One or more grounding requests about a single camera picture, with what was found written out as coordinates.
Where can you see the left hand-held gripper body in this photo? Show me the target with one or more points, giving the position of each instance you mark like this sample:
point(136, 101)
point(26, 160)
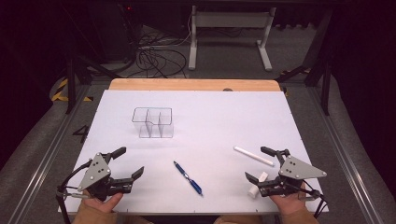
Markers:
point(95, 170)

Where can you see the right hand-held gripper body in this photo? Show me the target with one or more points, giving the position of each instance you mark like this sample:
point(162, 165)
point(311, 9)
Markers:
point(295, 169)

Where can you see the short white tube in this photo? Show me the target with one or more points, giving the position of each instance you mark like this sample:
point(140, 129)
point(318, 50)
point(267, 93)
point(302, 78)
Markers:
point(258, 184)

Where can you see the white pen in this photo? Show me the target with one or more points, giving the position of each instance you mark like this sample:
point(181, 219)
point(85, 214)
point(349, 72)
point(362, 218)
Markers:
point(253, 156)

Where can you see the clear plastic pen holder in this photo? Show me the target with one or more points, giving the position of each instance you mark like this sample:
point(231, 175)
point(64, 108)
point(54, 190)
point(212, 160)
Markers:
point(152, 124)

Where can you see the blue pen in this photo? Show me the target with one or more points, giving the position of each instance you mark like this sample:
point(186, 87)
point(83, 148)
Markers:
point(188, 178)

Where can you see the person's right hand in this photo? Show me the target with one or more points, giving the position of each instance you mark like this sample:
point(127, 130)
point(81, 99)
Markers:
point(291, 203)

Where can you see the person's left hand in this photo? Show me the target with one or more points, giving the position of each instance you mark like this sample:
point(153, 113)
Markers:
point(102, 206)

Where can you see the person's right leg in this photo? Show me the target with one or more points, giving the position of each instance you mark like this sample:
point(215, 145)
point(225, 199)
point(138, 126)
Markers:
point(236, 220)

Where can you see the white table sheet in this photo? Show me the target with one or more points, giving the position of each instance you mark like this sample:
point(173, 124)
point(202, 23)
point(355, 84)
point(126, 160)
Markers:
point(211, 137)

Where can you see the black metal stand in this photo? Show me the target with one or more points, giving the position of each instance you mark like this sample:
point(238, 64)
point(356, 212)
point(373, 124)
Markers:
point(320, 68)
point(71, 84)

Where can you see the yellow black hazard tape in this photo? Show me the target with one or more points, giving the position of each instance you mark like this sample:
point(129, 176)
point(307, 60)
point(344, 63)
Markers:
point(59, 93)

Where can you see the black equipment box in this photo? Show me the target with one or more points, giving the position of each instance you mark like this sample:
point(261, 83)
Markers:
point(109, 31)

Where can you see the aluminium floor rail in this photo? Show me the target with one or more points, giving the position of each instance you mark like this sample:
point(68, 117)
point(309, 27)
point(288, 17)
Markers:
point(342, 158)
point(46, 161)

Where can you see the white metal desk frame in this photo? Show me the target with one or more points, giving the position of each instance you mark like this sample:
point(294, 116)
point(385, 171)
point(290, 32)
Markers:
point(230, 20)

